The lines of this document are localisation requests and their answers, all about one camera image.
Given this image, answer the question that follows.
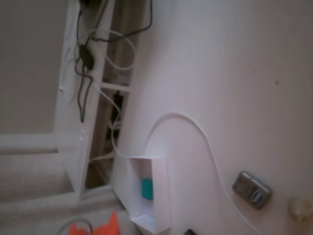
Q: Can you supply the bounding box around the robot gripper wire loop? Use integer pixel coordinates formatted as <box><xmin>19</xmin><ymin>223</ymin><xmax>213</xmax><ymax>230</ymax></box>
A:
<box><xmin>57</xmin><ymin>217</ymin><xmax>95</xmax><ymax>235</ymax></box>

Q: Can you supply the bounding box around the grey plastic case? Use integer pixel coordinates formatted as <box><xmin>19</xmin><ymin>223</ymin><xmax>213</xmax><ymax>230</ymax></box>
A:
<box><xmin>231</xmin><ymin>170</ymin><xmax>273</xmax><ymax>211</ymax></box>

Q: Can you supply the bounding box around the beige small figurine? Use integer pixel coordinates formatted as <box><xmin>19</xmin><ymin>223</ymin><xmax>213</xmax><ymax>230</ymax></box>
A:
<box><xmin>290</xmin><ymin>196</ymin><xmax>313</xmax><ymax>221</ymax></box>

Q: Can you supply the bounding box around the white window frame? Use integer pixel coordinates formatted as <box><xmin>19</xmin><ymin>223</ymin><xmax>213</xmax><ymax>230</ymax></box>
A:
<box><xmin>53</xmin><ymin>0</ymin><xmax>140</xmax><ymax>202</ymax></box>

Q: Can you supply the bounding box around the black power adapter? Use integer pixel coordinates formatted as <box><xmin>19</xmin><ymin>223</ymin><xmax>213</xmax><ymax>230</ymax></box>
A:
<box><xmin>78</xmin><ymin>45</ymin><xmax>95</xmax><ymax>71</ymax></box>

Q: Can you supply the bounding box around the hanging white cable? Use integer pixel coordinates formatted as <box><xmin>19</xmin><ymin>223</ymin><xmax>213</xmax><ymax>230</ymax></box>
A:
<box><xmin>88</xmin><ymin>29</ymin><xmax>137</xmax><ymax>164</ymax></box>

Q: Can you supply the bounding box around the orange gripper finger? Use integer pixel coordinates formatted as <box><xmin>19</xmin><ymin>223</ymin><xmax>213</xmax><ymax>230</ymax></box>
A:
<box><xmin>94</xmin><ymin>211</ymin><xmax>121</xmax><ymax>235</ymax></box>
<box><xmin>69</xmin><ymin>222</ymin><xmax>93</xmax><ymax>235</ymax></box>

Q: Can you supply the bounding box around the thick black cable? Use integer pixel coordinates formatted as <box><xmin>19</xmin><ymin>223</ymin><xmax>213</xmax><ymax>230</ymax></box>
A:
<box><xmin>74</xmin><ymin>0</ymin><xmax>154</xmax><ymax>123</ymax></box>

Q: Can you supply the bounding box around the long white cable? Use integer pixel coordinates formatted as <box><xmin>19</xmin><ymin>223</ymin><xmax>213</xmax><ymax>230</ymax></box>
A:
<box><xmin>146</xmin><ymin>112</ymin><xmax>262</xmax><ymax>235</ymax></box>

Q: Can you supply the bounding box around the green cube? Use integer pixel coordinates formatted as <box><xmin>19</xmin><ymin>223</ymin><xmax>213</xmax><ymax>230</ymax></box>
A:
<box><xmin>141</xmin><ymin>178</ymin><xmax>154</xmax><ymax>201</ymax></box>

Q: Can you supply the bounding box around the white cardboard box bin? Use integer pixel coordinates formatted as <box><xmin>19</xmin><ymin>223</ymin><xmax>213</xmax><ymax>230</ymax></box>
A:
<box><xmin>128</xmin><ymin>155</ymin><xmax>172</xmax><ymax>233</ymax></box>

